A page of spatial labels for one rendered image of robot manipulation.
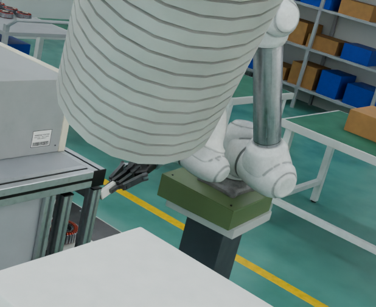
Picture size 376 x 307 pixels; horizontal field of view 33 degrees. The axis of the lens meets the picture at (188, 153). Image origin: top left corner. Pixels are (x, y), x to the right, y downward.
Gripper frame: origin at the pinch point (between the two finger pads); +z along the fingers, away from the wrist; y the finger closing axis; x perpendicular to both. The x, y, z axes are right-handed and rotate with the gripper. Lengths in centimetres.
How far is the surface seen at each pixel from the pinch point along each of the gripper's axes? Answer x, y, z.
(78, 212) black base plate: -9.5, 9.0, 7.1
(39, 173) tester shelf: 41, -23, 36
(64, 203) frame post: 30, -24, 32
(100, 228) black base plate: -9.4, -2.9, 7.9
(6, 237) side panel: 32, -25, 49
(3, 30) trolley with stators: -36, 203, -95
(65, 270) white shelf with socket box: 62, -70, 63
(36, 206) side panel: 35, -25, 40
